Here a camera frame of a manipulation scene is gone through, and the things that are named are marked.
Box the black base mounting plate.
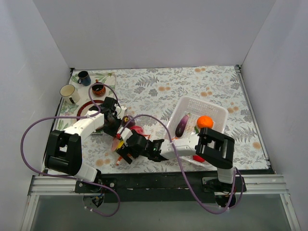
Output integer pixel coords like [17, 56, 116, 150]
[75, 171, 246, 203]

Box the clear zip top bag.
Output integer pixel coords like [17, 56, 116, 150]
[112, 115, 158, 164]

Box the red rimmed plate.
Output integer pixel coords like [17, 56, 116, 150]
[77, 100, 104, 134]

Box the cream enamel mug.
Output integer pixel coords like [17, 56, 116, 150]
[60, 84, 80, 104]

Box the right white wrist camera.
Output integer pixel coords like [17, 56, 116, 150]
[116, 128, 133, 143]

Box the purple cable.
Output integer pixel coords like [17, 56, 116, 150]
[20, 83, 122, 217]
[117, 114, 244, 215]

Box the aluminium frame rail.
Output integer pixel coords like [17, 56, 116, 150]
[28, 174, 289, 195]

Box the floral patterned tablecloth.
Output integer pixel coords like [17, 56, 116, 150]
[82, 66, 270, 173]

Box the orange fake mandarin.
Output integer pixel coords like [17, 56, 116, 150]
[196, 115, 214, 128]

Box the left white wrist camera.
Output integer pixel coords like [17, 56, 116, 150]
[117, 106, 128, 118]

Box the red fake strawberry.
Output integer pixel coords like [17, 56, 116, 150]
[193, 155, 205, 163]

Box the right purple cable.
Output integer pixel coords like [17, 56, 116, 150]
[117, 114, 244, 215]

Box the purple fake eggplant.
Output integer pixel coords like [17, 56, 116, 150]
[175, 113, 191, 138]

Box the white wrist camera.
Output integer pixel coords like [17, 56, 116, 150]
[117, 106, 128, 118]
[116, 128, 133, 143]

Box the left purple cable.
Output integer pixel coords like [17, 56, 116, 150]
[20, 83, 122, 217]

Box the leaf patterned serving tray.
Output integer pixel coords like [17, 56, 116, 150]
[55, 70, 116, 130]

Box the red fake apple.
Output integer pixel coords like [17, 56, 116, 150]
[131, 126, 144, 134]

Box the dark blue mug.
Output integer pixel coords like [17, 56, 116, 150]
[77, 71, 91, 86]

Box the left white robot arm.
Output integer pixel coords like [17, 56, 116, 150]
[44, 97, 128, 193]

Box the fake watermelon slice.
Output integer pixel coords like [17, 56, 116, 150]
[111, 139, 120, 152]

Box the yellow fake lemon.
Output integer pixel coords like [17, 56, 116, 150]
[116, 141, 125, 150]

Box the brown orange small cup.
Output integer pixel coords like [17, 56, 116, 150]
[91, 80, 106, 97]

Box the dark purple fake fruit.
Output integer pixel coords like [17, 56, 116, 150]
[121, 115, 133, 128]

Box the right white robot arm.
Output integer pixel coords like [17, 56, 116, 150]
[116, 128, 235, 191]

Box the white perforated plastic basket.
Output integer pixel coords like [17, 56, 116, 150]
[163, 95, 229, 169]

